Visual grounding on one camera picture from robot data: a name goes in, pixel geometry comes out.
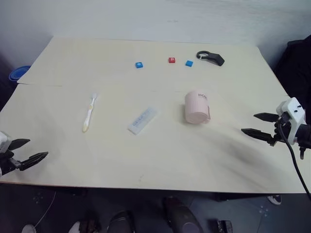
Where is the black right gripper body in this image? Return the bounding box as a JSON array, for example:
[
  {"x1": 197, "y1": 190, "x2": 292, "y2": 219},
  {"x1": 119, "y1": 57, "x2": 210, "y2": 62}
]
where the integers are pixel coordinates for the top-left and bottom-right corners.
[{"x1": 273, "y1": 113, "x2": 293, "y2": 144}]

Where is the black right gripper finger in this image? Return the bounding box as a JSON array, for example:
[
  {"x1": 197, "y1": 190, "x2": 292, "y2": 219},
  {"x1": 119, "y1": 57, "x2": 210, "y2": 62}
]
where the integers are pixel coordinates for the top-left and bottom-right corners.
[
  {"x1": 241, "y1": 128, "x2": 276, "y2": 147},
  {"x1": 253, "y1": 112, "x2": 278, "y2": 123}
]

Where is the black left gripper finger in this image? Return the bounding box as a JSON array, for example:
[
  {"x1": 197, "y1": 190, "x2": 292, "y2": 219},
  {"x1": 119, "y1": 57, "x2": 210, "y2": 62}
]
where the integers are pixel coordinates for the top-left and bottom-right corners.
[
  {"x1": 8, "y1": 138, "x2": 31, "y2": 150},
  {"x1": 19, "y1": 151, "x2": 49, "y2": 171}
]

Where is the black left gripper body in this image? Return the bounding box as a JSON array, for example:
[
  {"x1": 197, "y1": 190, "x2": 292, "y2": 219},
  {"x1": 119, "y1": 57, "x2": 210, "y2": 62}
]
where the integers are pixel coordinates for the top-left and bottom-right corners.
[{"x1": 0, "y1": 150, "x2": 21, "y2": 176}]

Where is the black fabric chair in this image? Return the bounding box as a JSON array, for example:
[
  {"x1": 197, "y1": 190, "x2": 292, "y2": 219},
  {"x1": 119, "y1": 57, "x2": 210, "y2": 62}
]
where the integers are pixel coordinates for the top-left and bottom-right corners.
[{"x1": 274, "y1": 35, "x2": 311, "y2": 98}]

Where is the white dark sneaker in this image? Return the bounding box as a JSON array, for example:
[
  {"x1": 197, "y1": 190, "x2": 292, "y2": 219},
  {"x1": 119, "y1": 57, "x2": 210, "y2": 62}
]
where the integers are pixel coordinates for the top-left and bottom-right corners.
[{"x1": 267, "y1": 194, "x2": 282, "y2": 205}]

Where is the pink ribbed cup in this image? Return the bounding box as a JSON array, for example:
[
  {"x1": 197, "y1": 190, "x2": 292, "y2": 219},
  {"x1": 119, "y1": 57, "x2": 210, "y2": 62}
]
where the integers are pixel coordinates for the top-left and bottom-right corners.
[{"x1": 184, "y1": 90, "x2": 211, "y2": 125}]

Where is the blue plastic bowl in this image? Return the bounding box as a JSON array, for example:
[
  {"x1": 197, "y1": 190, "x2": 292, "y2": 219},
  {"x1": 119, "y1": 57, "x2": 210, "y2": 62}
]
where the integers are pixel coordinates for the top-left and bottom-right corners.
[{"x1": 8, "y1": 65, "x2": 31, "y2": 82}]

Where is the white yellow toothbrush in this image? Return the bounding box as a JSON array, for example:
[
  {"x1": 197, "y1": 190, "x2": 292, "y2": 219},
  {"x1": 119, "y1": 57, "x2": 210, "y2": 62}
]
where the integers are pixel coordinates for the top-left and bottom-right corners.
[{"x1": 82, "y1": 93, "x2": 99, "y2": 133}]

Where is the black remote-like object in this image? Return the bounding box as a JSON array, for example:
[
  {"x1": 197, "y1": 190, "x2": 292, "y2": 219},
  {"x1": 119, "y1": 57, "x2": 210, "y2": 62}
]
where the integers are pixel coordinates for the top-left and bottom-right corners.
[{"x1": 215, "y1": 219, "x2": 234, "y2": 233}]

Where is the small dark rounded shape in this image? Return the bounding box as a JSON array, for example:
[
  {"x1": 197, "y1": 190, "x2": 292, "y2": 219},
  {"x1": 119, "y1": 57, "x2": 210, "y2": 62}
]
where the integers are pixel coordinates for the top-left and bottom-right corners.
[{"x1": 108, "y1": 210, "x2": 136, "y2": 233}]

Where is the large dark rounded shape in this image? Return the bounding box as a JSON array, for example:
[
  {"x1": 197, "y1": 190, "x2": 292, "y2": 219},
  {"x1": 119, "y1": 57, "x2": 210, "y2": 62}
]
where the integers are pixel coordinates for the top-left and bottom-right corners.
[{"x1": 162, "y1": 196, "x2": 204, "y2": 233}]

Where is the translucent white toothbrush case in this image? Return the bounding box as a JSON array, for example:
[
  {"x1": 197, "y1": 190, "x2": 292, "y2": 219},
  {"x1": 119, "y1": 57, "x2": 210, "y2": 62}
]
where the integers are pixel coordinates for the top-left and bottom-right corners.
[{"x1": 128, "y1": 106, "x2": 158, "y2": 134}]

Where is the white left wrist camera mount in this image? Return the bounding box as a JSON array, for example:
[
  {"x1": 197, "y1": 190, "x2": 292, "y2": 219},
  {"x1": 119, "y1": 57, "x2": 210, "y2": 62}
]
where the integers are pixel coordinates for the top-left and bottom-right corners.
[{"x1": 0, "y1": 132, "x2": 12, "y2": 154}]

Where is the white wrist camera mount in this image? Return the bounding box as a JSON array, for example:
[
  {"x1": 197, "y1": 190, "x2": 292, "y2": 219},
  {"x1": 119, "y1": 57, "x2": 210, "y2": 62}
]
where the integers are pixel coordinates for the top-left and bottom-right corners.
[
  {"x1": 0, "y1": 132, "x2": 12, "y2": 154},
  {"x1": 276, "y1": 97, "x2": 307, "y2": 146}
]

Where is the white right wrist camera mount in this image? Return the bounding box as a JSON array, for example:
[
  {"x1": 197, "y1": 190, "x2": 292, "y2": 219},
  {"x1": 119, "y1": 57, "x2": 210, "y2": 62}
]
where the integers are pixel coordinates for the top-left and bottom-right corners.
[{"x1": 276, "y1": 97, "x2": 307, "y2": 146}]

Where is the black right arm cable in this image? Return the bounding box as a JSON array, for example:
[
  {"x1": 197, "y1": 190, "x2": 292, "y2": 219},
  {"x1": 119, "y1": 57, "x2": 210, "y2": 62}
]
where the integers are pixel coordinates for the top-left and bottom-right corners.
[{"x1": 278, "y1": 116, "x2": 311, "y2": 198}]

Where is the thin white floor cable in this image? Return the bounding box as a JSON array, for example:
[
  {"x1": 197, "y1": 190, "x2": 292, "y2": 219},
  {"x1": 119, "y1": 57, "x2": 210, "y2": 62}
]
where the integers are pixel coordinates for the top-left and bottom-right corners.
[{"x1": 35, "y1": 191, "x2": 57, "y2": 229}]

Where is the black ring-handled tool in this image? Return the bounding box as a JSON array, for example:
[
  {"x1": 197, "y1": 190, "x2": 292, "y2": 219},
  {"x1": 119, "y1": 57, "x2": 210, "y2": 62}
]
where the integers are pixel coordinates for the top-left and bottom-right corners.
[{"x1": 196, "y1": 50, "x2": 225, "y2": 67}]

